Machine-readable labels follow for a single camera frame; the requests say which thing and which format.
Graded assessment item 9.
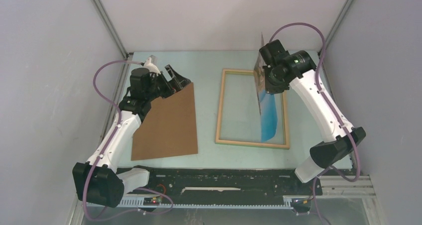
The landscape photo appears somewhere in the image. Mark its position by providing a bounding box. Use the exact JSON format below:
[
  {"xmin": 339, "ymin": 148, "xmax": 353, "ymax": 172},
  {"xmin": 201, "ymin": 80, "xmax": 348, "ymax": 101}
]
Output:
[{"xmin": 253, "ymin": 52, "xmax": 278, "ymax": 142}]

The right aluminium corner post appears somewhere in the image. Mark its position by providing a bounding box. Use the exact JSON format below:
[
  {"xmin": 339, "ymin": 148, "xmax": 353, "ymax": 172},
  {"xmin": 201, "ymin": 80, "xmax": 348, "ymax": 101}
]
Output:
[{"xmin": 325, "ymin": 0, "xmax": 356, "ymax": 49}]

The white cable duct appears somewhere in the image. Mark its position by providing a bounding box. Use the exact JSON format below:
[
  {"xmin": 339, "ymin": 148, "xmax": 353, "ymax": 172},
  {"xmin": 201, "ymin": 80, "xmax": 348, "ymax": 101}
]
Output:
[{"xmin": 118, "ymin": 197, "xmax": 311, "ymax": 210}]

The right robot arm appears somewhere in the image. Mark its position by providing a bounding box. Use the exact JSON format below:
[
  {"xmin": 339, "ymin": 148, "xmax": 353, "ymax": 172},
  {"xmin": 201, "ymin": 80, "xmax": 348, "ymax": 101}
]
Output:
[{"xmin": 259, "ymin": 40, "xmax": 366, "ymax": 194}]

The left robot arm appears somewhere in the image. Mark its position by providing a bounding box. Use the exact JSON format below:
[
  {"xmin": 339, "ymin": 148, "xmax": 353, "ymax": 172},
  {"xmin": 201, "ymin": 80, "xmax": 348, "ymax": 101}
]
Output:
[{"xmin": 72, "ymin": 63, "xmax": 191, "ymax": 208}]

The wooden picture frame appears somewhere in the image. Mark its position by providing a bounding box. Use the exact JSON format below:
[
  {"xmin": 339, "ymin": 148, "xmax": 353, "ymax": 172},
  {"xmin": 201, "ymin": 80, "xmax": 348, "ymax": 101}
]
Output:
[{"xmin": 215, "ymin": 69, "xmax": 291, "ymax": 150}]

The brown backing board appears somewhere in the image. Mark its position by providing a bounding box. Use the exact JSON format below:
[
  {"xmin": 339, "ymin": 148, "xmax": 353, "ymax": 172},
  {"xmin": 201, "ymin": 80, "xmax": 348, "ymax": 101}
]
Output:
[{"xmin": 131, "ymin": 83, "xmax": 198, "ymax": 161}]

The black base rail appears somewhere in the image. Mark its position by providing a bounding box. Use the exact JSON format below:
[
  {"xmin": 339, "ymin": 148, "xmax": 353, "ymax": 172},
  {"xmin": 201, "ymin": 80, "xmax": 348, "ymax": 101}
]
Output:
[{"xmin": 125, "ymin": 168, "xmax": 324, "ymax": 211}]

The left aluminium corner post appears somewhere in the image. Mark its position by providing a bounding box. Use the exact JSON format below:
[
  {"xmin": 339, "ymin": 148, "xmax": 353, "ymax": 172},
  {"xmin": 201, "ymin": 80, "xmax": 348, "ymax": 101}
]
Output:
[{"xmin": 91, "ymin": 0, "xmax": 129, "ymax": 59}]

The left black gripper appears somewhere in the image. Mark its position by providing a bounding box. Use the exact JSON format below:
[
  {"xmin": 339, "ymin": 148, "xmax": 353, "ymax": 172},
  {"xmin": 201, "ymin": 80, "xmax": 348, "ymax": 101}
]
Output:
[{"xmin": 145, "ymin": 65, "xmax": 191, "ymax": 102}]

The aluminium corner post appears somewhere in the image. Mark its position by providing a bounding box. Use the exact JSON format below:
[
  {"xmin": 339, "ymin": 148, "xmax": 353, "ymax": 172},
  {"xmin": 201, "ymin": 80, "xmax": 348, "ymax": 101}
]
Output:
[
  {"xmin": 325, "ymin": 0, "xmax": 356, "ymax": 49},
  {"xmin": 91, "ymin": 0, "xmax": 129, "ymax": 59}
]

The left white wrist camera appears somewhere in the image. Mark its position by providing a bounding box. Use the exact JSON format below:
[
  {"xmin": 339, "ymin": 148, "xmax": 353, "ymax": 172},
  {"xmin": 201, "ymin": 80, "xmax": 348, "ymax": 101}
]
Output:
[{"xmin": 143, "ymin": 55, "xmax": 161, "ymax": 74}]

